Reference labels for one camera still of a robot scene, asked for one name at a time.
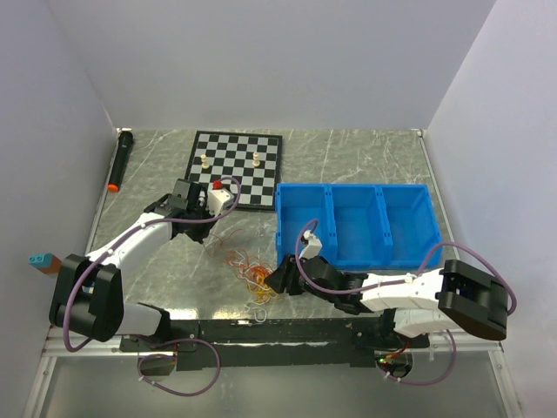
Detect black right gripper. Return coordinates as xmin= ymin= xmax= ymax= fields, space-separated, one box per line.
xmin=264 ymin=253 xmax=336 ymax=303

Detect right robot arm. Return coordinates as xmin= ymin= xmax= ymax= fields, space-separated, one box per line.
xmin=264 ymin=254 xmax=509 ymax=347

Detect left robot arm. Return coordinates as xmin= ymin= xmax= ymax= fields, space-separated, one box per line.
xmin=49 ymin=179 xmax=223 ymax=350

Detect cream chess pawn left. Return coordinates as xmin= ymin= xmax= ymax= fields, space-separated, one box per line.
xmin=200 ymin=154 xmax=210 ymax=170

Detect cream chess pawn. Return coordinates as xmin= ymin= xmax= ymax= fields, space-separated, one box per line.
xmin=252 ymin=152 xmax=260 ymax=167
xmin=200 ymin=154 xmax=210 ymax=170

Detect black white chessboard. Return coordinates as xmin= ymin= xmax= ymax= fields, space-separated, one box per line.
xmin=185 ymin=131 xmax=283 ymax=212

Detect cream chess pawn right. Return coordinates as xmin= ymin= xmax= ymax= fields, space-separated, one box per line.
xmin=252 ymin=152 xmax=260 ymax=167

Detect blue three-compartment bin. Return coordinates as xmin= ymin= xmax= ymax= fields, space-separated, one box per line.
xmin=275 ymin=183 xmax=441 ymax=271

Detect black marker orange cap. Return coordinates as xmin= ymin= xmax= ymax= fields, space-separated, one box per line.
xmin=107 ymin=131 xmax=135 ymax=192

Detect blue brown toy block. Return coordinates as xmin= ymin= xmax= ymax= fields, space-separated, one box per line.
xmin=29 ymin=253 xmax=62 ymax=277

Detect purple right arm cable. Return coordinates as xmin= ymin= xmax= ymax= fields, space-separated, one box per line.
xmin=294 ymin=219 xmax=518 ymax=314

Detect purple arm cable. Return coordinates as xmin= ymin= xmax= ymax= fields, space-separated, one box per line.
xmin=63 ymin=175 xmax=241 ymax=353
xmin=294 ymin=219 xmax=518 ymax=314

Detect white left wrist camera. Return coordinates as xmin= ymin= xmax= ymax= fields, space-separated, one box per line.
xmin=206 ymin=188 xmax=235 ymax=216

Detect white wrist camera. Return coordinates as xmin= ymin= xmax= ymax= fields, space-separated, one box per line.
xmin=299 ymin=230 xmax=322 ymax=260
xmin=206 ymin=188 xmax=235 ymax=216

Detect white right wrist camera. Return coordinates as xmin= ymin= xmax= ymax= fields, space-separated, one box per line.
xmin=299 ymin=230 xmax=322 ymax=260

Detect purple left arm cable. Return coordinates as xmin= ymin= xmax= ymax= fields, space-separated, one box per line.
xmin=63 ymin=175 xmax=241 ymax=353

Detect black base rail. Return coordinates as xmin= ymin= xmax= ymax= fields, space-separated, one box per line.
xmin=119 ymin=316 xmax=430 ymax=371

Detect aluminium frame rail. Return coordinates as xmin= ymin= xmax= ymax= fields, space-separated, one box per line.
xmin=42 ymin=326 xmax=131 ymax=358

